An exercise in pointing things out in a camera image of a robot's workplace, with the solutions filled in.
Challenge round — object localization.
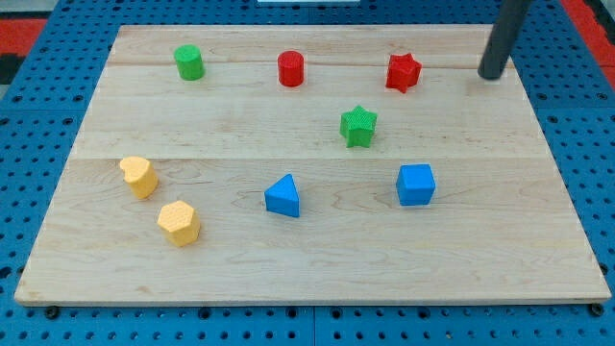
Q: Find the green star block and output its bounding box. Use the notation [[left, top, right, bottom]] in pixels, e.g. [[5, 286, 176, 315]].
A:
[[339, 106, 378, 148]]

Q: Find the red star block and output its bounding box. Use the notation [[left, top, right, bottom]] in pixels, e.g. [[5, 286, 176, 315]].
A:
[[385, 53, 422, 93]]

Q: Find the blue triangle block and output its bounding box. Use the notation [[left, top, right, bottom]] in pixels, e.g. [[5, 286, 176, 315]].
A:
[[264, 174, 300, 217]]

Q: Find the light wooden board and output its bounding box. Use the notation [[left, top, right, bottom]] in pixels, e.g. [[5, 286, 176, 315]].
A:
[[14, 25, 611, 307]]

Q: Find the blue cube block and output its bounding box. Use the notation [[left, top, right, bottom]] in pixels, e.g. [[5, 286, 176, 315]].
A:
[[396, 163, 436, 206]]

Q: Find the red cylinder block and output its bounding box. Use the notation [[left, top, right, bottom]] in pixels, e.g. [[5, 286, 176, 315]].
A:
[[277, 50, 305, 87]]

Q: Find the yellow hexagon block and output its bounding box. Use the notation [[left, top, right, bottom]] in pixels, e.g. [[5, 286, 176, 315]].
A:
[[157, 200, 201, 247]]

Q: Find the green cylinder block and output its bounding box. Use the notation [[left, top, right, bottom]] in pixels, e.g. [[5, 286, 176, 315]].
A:
[[174, 44, 205, 81]]

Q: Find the yellow heart block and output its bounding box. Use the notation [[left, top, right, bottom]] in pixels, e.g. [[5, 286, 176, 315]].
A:
[[119, 156, 159, 199]]

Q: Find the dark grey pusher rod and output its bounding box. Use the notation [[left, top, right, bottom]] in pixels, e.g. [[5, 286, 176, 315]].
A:
[[478, 0, 532, 81]]

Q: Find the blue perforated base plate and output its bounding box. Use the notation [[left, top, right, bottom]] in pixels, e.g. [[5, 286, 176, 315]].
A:
[[1, 1, 614, 345]]

